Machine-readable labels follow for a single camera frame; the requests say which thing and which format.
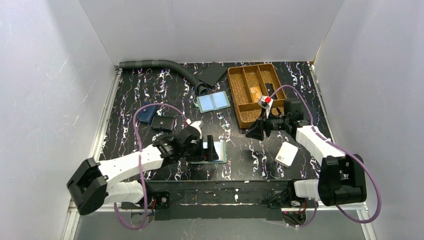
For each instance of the black flat pad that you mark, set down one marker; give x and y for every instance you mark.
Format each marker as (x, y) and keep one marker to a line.
(212, 74)

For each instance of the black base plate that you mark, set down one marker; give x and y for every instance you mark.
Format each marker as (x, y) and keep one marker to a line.
(235, 199)

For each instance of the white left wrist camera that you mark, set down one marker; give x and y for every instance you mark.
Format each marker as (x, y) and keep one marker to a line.
(195, 124)

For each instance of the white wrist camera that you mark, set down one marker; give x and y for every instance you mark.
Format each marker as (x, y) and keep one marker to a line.
(266, 103)
(195, 124)

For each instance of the orange card in tray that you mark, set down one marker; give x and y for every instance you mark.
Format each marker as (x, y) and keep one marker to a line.
(256, 93)

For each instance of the black snap wallet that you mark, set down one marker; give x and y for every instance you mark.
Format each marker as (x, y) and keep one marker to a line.
(163, 123)

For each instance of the navy blue wallet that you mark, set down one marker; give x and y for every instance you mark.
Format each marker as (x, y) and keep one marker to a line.
(147, 115)

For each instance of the open mint card holder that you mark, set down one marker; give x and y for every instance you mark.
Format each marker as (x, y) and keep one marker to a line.
(212, 102)

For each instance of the mint green card holder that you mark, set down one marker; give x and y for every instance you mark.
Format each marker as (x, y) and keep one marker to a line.
(220, 149)

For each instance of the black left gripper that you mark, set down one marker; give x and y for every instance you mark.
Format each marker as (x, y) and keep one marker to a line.
(199, 150)

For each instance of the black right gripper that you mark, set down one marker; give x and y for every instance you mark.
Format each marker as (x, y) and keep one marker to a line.
(267, 123)

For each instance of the wicker divided tray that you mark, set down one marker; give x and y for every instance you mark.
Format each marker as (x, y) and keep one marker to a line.
(247, 85)

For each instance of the white rectangular box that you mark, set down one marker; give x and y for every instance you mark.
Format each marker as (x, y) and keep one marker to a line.
(286, 154)

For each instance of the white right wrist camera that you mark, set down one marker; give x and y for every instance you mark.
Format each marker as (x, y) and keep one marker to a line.
(266, 103)

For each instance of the black VIP credit card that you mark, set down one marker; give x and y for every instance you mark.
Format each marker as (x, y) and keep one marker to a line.
(269, 88)

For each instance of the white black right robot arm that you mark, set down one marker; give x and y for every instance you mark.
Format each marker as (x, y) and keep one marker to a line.
(341, 180)

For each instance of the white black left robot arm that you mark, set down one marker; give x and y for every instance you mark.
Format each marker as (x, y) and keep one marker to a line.
(95, 184)

